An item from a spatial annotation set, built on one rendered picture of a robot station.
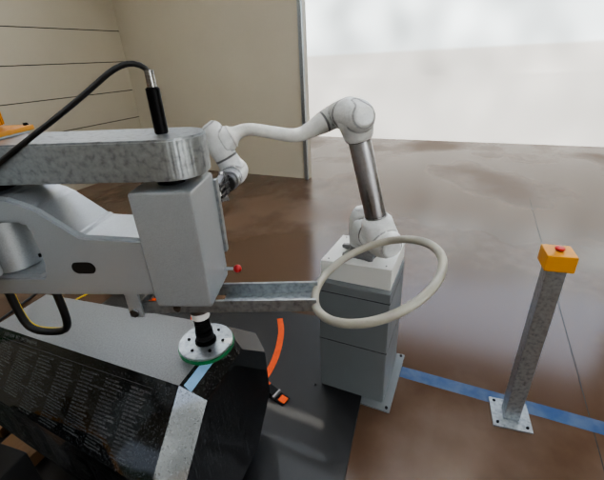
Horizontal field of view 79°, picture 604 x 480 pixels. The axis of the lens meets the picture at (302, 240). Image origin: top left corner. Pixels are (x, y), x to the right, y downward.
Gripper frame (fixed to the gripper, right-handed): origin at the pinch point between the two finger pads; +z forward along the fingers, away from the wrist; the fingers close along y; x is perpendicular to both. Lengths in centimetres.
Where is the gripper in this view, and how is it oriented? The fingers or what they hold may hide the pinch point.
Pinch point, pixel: (214, 197)
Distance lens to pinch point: 142.7
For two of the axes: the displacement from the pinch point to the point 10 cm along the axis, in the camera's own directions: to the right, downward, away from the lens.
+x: -10.0, 0.1, 0.9
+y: 0.4, 8.9, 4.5
